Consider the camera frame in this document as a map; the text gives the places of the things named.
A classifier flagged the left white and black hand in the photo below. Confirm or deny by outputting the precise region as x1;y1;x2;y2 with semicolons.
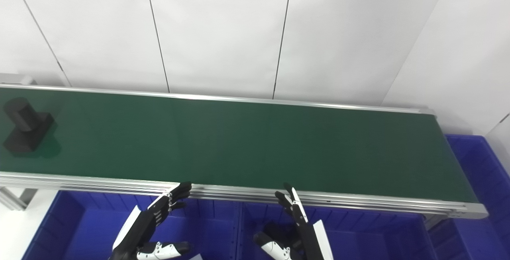
110;182;192;260

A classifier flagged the right white and black hand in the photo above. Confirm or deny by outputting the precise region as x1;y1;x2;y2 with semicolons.
254;183;333;260

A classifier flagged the black cylinder-on-block part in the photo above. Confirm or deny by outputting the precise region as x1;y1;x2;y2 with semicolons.
3;97;55;153

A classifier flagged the blue plastic bin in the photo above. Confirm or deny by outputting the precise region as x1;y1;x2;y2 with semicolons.
238;202;439;260
428;134;510;260
22;190;242;260

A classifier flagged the green conveyor belt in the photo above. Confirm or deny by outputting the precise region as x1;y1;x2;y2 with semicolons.
0;84;489;219
0;88;479;204

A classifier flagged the aluminium conveyor support leg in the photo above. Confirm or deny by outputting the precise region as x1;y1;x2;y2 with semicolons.
0;187;39;212

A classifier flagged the grey conveyor end housing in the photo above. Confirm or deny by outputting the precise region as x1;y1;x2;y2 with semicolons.
0;73;37;86

